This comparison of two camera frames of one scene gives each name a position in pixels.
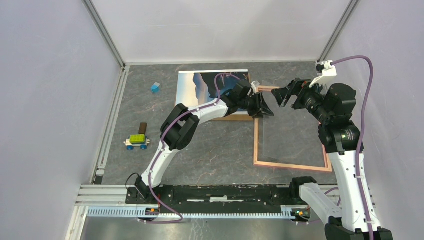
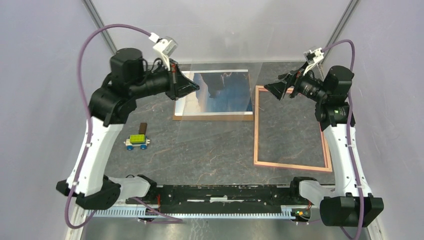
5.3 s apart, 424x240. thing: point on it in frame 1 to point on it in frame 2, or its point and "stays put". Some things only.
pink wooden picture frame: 327,168 stays put
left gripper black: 261,108 to 179,84
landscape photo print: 195,87 stays put
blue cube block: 155,88 stays put
